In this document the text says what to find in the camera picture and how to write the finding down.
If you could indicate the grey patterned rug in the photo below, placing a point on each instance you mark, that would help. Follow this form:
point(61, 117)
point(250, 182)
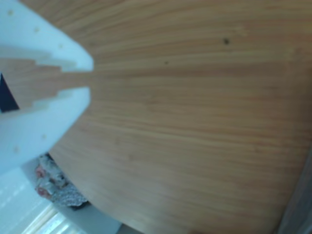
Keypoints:
point(58, 187)

